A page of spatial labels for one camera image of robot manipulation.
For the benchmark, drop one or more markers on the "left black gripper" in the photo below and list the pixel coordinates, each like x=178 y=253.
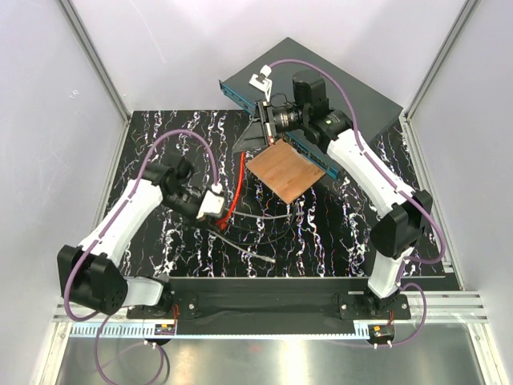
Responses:
x=194 y=216

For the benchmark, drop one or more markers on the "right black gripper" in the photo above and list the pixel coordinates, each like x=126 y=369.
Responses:
x=256 y=135

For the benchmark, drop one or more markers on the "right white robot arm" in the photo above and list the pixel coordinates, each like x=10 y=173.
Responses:
x=403 y=211

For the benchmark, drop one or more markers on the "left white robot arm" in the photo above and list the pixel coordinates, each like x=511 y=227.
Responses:
x=89 y=273

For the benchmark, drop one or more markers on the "brown wooden board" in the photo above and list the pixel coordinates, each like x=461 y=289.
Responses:
x=284 y=171

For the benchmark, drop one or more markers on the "black marble pattern mat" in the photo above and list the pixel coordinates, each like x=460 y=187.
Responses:
x=325 y=232

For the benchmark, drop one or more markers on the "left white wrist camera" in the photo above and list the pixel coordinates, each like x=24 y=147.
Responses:
x=213 y=203

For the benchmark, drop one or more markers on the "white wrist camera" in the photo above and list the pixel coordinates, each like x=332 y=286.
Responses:
x=213 y=203
x=262 y=82

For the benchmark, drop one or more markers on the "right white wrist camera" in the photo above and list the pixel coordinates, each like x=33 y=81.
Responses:
x=262 y=82

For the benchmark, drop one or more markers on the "dark teal network switch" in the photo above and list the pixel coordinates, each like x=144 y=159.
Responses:
x=372 y=112

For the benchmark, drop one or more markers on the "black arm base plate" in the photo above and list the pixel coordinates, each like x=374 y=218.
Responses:
x=344 y=298

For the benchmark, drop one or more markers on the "white slotted cable duct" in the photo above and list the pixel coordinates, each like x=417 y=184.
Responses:
x=190 y=330

